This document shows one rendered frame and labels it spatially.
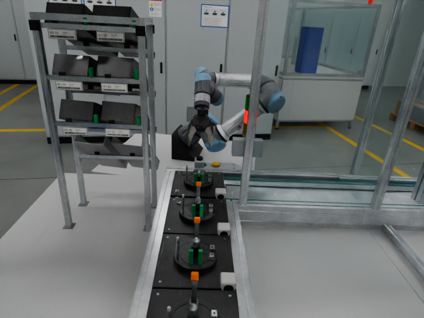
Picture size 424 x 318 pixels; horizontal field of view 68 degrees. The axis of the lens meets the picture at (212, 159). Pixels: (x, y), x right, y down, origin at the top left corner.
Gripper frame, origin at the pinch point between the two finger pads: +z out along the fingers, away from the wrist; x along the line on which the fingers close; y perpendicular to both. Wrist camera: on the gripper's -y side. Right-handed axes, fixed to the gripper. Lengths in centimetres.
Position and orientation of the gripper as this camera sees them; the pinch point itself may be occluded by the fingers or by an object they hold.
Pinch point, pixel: (200, 144)
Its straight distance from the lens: 136.7
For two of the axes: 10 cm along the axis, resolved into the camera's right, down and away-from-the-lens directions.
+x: -10.0, -0.5, -0.5
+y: -0.6, 2.9, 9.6
